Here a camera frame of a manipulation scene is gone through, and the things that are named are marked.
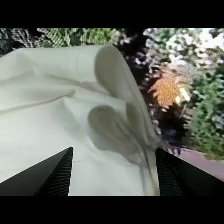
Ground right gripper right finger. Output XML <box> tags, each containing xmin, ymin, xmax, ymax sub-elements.
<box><xmin>155</xmin><ymin>147</ymin><xmax>224</xmax><ymax>197</ymax></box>

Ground white shirt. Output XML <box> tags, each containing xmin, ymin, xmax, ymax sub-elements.
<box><xmin>0</xmin><ymin>44</ymin><xmax>163</xmax><ymax>197</ymax></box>

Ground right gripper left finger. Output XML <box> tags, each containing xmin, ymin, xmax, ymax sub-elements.
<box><xmin>0</xmin><ymin>146</ymin><xmax>74</xmax><ymax>197</ymax></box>

